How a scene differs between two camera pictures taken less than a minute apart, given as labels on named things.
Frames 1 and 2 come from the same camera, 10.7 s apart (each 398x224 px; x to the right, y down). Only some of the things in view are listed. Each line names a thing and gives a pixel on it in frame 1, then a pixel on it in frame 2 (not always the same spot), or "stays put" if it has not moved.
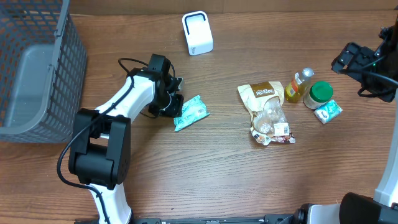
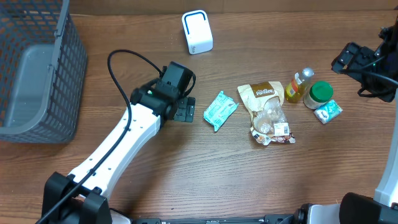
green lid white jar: [317, 94] stays put
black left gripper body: [166, 104] to [183, 109]
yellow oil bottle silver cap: [298, 84] stays put
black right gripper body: [356, 61] stays put
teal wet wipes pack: [193, 109] to [220, 110]
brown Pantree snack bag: [264, 101] stays put
